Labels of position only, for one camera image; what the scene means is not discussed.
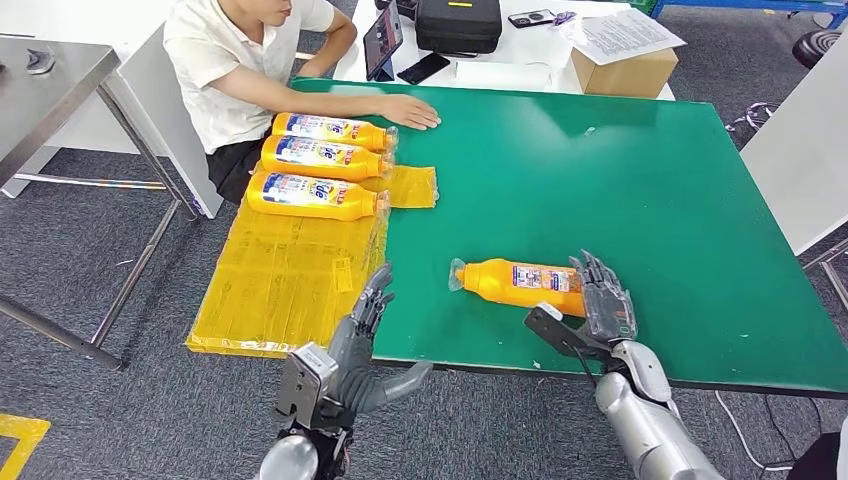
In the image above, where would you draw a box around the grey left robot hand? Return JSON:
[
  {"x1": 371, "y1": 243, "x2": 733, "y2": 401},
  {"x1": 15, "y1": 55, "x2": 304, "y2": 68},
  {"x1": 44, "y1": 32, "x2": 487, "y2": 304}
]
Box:
[{"x1": 327, "y1": 263, "x2": 435, "y2": 416}]

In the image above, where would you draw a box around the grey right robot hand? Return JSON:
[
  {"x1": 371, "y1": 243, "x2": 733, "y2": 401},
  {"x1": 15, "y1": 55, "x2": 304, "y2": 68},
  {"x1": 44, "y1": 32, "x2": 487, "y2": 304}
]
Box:
[{"x1": 569, "y1": 250, "x2": 639, "y2": 346}]

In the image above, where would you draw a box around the person's right hand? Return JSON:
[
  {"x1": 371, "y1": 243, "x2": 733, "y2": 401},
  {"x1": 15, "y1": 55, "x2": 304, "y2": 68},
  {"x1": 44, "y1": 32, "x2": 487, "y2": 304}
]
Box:
[{"x1": 378, "y1": 93, "x2": 442, "y2": 132}]

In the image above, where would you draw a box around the orange detergent bottle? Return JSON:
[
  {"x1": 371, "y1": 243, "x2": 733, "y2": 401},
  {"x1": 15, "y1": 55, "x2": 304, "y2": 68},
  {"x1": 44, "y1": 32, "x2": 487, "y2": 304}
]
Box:
[
  {"x1": 245, "y1": 170, "x2": 392, "y2": 223},
  {"x1": 260, "y1": 134, "x2": 397, "y2": 183},
  {"x1": 448, "y1": 256, "x2": 590, "y2": 318},
  {"x1": 271, "y1": 111, "x2": 400, "y2": 154}
]

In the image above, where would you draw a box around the black smartphone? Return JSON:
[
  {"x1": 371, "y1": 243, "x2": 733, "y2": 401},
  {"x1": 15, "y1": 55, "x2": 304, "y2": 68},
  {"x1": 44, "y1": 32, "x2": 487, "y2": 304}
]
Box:
[{"x1": 396, "y1": 51, "x2": 452, "y2": 86}]

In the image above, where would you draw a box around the tablet on blue stand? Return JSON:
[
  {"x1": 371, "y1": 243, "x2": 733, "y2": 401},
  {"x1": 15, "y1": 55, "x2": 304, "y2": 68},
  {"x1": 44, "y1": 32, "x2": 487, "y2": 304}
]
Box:
[{"x1": 362, "y1": 0, "x2": 404, "y2": 82}]

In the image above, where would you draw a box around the black carrying case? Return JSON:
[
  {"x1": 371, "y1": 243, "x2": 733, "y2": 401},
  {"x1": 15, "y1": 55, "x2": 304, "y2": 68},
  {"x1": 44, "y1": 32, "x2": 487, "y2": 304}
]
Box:
[{"x1": 413, "y1": 0, "x2": 503, "y2": 56}]

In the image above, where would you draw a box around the yellow taped cardboard mat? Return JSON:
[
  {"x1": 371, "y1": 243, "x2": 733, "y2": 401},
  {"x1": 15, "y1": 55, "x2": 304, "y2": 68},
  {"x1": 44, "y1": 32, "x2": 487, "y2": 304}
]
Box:
[{"x1": 185, "y1": 162, "x2": 440, "y2": 361}]

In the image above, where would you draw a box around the person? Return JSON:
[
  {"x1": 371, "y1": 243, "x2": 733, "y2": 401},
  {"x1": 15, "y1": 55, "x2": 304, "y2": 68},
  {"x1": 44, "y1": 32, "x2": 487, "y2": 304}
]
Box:
[
  {"x1": 163, "y1": 0, "x2": 442, "y2": 205},
  {"x1": 788, "y1": 417, "x2": 848, "y2": 480}
]

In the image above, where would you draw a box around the brown cardboard box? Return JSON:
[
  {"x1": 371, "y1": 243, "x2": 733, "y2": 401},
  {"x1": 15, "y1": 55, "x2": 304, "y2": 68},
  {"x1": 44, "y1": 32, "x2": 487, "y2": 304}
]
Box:
[{"x1": 570, "y1": 46, "x2": 680, "y2": 99}]

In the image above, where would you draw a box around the printed paper sheet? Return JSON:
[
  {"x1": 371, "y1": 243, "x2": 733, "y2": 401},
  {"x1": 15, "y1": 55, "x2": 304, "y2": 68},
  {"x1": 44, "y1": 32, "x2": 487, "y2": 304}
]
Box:
[{"x1": 574, "y1": 7, "x2": 688, "y2": 66}]

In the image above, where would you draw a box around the white side table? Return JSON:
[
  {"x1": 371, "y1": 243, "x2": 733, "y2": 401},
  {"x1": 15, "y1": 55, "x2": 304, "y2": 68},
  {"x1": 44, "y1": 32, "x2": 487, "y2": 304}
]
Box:
[{"x1": 738, "y1": 39, "x2": 848, "y2": 306}]

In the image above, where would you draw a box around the yellow floor tape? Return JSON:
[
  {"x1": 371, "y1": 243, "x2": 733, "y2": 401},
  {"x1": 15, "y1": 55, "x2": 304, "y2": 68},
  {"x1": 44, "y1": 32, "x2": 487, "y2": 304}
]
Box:
[{"x1": 0, "y1": 413, "x2": 53, "y2": 480}]

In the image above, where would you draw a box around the blue metal rack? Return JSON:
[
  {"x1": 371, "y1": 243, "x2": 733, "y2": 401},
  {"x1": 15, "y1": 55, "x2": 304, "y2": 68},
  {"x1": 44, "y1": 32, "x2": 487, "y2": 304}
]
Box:
[{"x1": 649, "y1": 0, "x2": 848, "y2": 29}]

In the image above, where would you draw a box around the black round stool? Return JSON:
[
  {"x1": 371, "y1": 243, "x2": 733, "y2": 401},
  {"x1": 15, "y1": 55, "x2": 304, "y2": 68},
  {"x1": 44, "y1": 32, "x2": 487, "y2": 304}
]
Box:
[{"x1": 792, "y1": 27, "x2": 848, "y2": 69}]

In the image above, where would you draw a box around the stainless steel table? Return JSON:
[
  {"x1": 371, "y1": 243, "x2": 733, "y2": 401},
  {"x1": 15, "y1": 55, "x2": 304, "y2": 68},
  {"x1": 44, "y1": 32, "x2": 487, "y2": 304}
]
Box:
[{"x1": 0, "y1": 38, "x2": 203, "y2": 371}]

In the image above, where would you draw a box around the grey metal part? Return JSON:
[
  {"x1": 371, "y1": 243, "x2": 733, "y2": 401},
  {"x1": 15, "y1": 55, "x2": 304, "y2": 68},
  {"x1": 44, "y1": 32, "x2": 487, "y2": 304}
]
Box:
[{"x1": 25, "y1": 49, "x2": 58, "y2": 76}]

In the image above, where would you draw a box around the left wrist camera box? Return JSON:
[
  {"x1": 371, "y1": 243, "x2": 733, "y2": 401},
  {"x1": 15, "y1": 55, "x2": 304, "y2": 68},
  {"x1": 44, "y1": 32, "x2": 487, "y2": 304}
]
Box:
[{"x1": 274, "y1": 342, "x2": 340, "y2": 429}]

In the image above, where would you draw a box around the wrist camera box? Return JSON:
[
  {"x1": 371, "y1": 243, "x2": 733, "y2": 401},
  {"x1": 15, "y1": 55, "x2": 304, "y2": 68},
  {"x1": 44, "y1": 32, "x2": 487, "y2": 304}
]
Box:
[
  {"x1": 274, "y1": 342, "x2": 340, "y2": 429},
  {"x1": 523, "y1": 303, "x2": 614, "y2": 362}
]

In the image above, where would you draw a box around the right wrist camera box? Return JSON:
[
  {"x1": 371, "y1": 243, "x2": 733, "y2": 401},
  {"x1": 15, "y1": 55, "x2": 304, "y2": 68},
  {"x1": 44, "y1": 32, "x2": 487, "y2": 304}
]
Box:
[{"x1": 523, "y1": 303, "x2": 614, "y2": 362}]

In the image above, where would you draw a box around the smartphone with ring holder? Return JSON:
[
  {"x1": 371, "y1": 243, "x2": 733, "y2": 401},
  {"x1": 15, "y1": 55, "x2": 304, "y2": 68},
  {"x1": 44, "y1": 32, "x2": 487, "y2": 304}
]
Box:
[{"x1": 507, "y1": 7, "x2": 559, "y2": 29}]

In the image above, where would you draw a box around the white floor cable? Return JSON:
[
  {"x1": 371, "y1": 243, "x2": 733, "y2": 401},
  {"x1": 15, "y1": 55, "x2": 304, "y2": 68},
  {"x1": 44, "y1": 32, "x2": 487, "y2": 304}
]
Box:
[{"x1": 715, "y1": 390, "x2": 796, "y2": 472}]

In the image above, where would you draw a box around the black floor cable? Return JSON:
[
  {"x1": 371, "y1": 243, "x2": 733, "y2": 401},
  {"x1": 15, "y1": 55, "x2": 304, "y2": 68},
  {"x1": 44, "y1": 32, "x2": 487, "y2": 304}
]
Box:
[{"x1": 765, "y1": 396, "x2": 826, "y2": 455}]

